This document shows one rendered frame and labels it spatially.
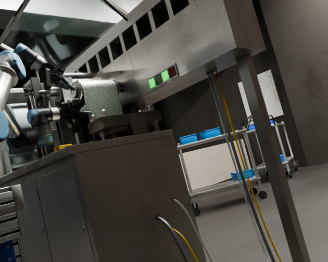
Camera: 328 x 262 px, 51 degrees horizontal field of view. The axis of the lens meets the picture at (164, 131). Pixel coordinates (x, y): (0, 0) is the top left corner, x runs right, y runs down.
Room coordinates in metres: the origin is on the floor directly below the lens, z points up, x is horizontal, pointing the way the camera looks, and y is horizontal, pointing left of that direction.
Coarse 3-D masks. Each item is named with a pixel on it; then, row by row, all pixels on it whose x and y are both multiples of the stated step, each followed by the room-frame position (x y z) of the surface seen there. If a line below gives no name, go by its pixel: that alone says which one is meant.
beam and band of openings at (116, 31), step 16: (144, 0) 1.87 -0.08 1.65; (160, 0) 1.78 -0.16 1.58; (176, 0) 1.77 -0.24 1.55; (192, 0) 1.63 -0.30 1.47; (128, 16) 1.99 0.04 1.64; (144, 16) 1.92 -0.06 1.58; (160, 16) 1.89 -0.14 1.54; (176, 16) 1.72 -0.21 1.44; (112, 32) 2.13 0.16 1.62; (128, 32) 2.09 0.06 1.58; (144, 32) 1.99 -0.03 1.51; (96, 48) 2.30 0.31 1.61; (112, 48) 2.20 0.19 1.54; (128, 48) 2.09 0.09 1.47; (80, 64) 2.49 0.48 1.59; (96, 64) 2.46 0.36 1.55
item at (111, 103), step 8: (88, 96) 1.92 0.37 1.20; (96, 96) 1.95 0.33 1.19; (104, 96) 1.99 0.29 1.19; (112, 96) 2.03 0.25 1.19; (88, 104) 1.91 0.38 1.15; (96, 104) 1.95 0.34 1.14; (104, 104) 1.98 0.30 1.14; (112, 104) 2.02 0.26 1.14; (120, 104) 2.06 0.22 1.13; (96, 112) 1.94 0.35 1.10; (112, 112) 2.01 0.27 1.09; (120, 112) 2.05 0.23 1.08
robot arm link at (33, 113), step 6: (42, 108) 1.72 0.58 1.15; (48, 108) 1.73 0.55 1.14; (30, 114) 1.66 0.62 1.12; (36, 114) 1.67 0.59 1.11; (42, 114) 1.69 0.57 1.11; (48, 114) 1.71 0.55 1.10; (30, 120) 1.67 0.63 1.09; (36, 120) 1.68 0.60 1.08; (42, 120) 1.69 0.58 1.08; (48, 120) 1.72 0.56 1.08
